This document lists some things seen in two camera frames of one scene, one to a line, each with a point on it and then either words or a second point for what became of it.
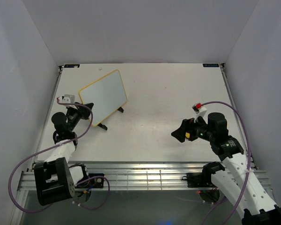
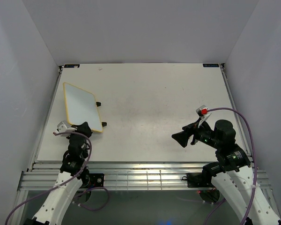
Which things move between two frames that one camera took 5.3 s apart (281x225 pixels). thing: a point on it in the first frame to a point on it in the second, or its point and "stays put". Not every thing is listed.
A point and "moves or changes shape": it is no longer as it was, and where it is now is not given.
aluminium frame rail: (134, 175) stays put
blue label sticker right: (210, 65) stays put
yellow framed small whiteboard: (107, 94) moves or changes shape
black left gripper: (84, 115) to (85, 128)
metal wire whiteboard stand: (105, 127) to (103, 123)
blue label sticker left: (71, 65) stays put
